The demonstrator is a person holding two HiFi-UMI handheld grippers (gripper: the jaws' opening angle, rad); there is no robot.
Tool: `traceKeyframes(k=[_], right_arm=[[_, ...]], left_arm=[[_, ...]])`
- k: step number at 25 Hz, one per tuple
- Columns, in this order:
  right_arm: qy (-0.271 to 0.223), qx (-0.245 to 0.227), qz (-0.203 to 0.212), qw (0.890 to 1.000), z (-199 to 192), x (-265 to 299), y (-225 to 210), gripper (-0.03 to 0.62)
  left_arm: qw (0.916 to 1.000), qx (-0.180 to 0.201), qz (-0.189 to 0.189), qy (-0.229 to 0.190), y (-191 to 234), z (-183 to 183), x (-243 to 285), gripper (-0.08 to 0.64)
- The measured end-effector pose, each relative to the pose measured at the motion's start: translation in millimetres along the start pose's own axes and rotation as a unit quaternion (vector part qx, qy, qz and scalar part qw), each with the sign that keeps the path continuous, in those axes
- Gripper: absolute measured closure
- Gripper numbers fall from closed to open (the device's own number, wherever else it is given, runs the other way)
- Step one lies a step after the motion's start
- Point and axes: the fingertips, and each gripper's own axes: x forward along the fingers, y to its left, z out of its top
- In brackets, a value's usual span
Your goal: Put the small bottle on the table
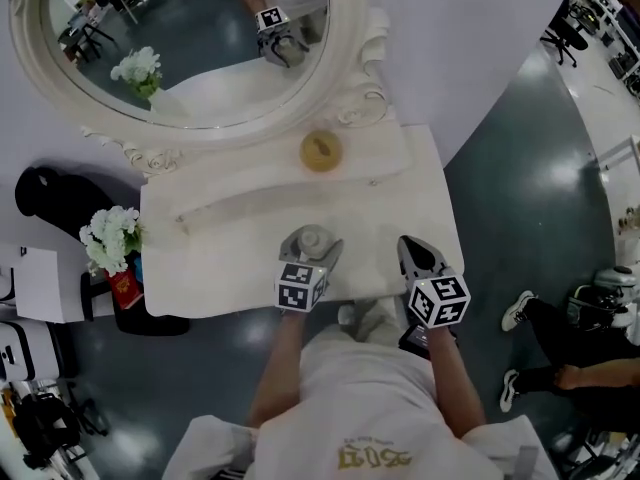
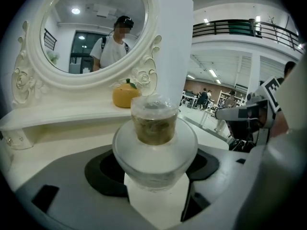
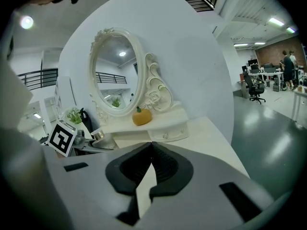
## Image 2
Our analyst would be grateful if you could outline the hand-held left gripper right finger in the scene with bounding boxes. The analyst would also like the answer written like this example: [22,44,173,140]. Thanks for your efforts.
[167,148,251,230]

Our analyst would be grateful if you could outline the black balcony railing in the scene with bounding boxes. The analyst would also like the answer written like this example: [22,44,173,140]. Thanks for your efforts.
[192,19,301,55]

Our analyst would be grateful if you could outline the white storage shelf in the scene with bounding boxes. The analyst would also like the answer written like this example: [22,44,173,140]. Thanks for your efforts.
[218,89,247,107]

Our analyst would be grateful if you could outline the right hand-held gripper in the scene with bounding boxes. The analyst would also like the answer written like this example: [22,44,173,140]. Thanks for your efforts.
[214,75,283,144]

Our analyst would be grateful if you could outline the white table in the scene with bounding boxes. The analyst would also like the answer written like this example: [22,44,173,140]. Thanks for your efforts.
[0,117,229,193]

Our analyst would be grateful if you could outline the orange-shaped yellow jar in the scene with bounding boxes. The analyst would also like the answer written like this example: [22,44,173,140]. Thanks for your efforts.
[112,78,142,109]

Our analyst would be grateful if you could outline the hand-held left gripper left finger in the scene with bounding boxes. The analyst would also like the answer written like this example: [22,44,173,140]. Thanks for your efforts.
[14,148,155,230]

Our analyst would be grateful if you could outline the white ornate vanity mirror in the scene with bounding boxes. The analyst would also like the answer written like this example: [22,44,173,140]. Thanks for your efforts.
[0,0,163,151]

